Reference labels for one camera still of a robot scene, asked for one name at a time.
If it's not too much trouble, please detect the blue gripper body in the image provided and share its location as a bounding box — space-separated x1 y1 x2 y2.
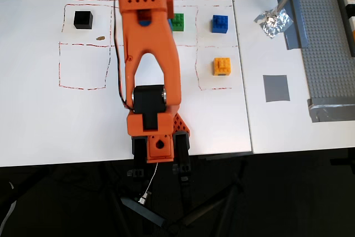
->
139 18 174 32

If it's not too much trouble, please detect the yellow brick block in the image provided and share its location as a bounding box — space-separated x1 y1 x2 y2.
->
213 57 231 77

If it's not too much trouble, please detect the black brick block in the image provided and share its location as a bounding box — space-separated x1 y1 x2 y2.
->
73 10 94 29

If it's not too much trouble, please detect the crumpled aluminium foil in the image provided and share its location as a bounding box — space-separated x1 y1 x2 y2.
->
253 8 294 39

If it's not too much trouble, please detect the black tripod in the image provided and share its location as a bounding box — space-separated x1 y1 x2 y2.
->
119 150 250 237

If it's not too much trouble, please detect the loose white wire with connector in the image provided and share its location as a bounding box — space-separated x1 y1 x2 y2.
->
138 162 160 205

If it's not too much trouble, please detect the grey square marker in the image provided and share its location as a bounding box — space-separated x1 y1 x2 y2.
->
262 74 291 103

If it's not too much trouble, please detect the blue brick block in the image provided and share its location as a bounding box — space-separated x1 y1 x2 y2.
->
211 14 229 34

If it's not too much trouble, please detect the thin servo cable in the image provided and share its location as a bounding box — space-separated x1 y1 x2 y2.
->
111 0 134 112

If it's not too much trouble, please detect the green brick block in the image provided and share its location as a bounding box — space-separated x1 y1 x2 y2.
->
171 13 185 32

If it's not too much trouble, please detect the grey studded baseplate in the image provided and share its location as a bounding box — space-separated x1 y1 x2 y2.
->
285 0 355 106

